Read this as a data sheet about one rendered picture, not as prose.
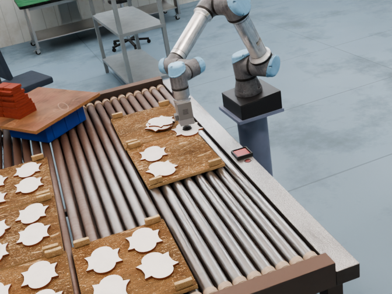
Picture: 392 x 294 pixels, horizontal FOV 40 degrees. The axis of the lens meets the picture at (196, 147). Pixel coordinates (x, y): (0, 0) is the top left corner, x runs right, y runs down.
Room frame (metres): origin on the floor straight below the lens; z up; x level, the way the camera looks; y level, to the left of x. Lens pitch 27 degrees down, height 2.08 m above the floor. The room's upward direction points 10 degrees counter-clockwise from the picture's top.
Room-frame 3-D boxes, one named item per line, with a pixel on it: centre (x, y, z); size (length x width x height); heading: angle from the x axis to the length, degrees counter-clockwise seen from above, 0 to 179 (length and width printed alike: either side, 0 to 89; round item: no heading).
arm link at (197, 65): (2.29, -0.03, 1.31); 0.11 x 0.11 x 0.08; 46
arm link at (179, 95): (2.21, 0.03, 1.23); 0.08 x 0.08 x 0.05
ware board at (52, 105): (2.87, 0.84, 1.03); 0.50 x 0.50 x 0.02; 54
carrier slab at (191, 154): (2.21, 0.11, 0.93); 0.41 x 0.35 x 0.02; 15
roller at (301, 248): (2.30, -0.08, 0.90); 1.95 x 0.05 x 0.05; 14
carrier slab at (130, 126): (2.61, 0.22, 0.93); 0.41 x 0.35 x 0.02; 14
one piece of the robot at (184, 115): (2.21, 0.04, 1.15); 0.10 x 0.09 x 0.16; 98
